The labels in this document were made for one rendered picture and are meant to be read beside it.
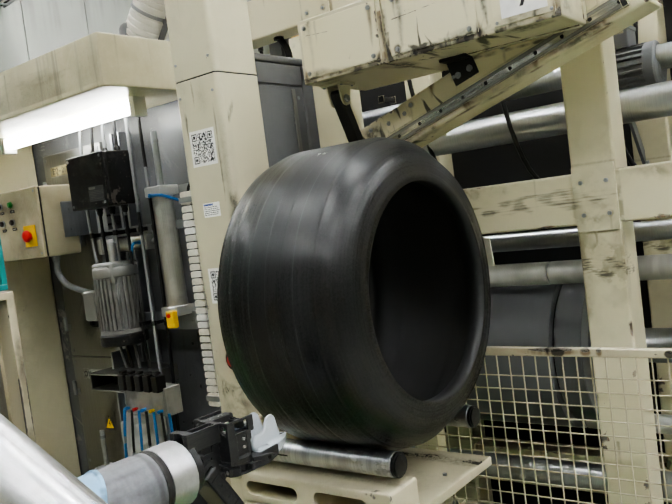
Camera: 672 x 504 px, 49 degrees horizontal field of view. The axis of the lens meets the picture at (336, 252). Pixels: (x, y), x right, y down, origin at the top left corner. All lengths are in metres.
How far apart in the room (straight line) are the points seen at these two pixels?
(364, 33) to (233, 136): 0.36
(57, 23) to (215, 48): 10.45
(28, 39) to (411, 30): 10.31
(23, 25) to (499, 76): 10.42
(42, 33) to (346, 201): 10.74
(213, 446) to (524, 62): 0.98
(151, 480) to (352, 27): 1.05
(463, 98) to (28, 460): 1.16
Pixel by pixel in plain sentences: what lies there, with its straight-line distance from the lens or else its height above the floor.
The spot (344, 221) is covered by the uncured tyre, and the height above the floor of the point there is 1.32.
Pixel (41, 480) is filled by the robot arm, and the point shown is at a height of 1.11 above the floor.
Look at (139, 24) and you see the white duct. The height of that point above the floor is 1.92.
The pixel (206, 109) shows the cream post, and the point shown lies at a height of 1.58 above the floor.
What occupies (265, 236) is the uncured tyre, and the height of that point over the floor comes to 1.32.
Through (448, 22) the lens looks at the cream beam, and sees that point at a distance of 1.54.
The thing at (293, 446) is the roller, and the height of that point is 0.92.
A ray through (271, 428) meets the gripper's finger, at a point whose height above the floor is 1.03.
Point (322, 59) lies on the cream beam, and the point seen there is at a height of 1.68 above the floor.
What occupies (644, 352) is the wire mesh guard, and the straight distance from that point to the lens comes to 1.58.
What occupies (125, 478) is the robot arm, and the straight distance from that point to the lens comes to 0.99.
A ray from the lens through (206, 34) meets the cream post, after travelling 1.58.
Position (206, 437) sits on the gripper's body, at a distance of 1.08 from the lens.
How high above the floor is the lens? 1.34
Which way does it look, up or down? 3 degrees down
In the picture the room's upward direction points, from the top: 7 degrees counter-clockwise
